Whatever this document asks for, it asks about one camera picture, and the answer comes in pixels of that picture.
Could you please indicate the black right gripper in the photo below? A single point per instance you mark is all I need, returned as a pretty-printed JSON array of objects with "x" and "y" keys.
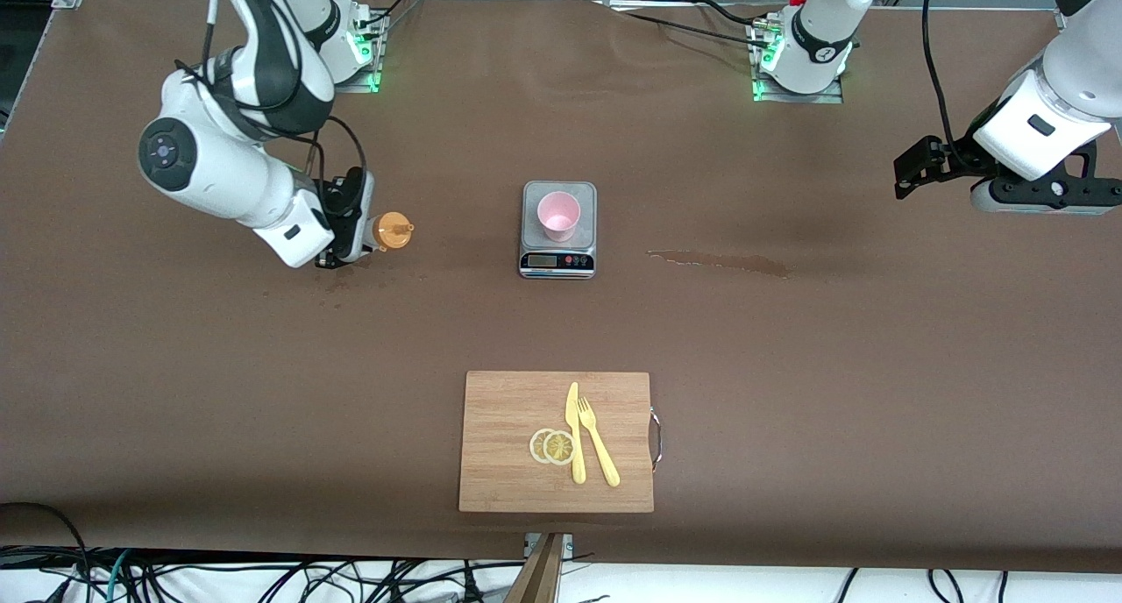
[{"x": 344, "y": 202}]

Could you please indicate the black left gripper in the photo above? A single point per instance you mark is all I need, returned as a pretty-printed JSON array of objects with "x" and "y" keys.
[{"x": 950, "y": 159}]

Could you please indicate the clear sauce bottle orange cap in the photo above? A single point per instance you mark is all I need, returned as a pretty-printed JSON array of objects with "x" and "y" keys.
[{"x": 392, "y": 231}]

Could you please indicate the pink plastic cup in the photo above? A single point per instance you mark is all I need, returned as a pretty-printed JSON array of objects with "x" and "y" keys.
[{"x": 558, "y": 217}]

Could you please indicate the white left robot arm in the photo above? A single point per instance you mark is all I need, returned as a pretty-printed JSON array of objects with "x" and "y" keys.
[{"x": 1043, "y": 138}]

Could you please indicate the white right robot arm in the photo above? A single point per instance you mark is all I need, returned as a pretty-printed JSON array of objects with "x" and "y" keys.
[{"x": 228, "y": 178}]

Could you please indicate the silver digital kitchen scale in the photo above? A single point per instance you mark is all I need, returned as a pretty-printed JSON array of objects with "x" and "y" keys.
[{"x": 543, "y": 259}]

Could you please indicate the lemon slice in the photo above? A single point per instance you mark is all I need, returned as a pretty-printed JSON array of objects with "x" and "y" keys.
[
  {"x": 536, "y": 446},
  {"x": 559, "y": 448}
]

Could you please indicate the yellow plastic knife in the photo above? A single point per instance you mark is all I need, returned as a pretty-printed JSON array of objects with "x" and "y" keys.
[{"x": 576, "y": 436}]

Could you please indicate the yellow plastic fork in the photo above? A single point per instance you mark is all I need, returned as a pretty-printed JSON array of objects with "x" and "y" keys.
[{"x": 600, "y": 454}]

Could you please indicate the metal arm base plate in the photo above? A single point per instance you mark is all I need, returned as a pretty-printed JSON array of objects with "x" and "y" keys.
[
  {"x": 364, "y": 84},
  {"x": 798, "y": 98}
]

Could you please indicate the small metal bracket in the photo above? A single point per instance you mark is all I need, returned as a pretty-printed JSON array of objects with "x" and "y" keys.
[{"x": 568, "y": 543}]

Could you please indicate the wooden post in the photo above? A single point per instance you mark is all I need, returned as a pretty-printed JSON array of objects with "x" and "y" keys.
[{"x": 539, "y": 577}]

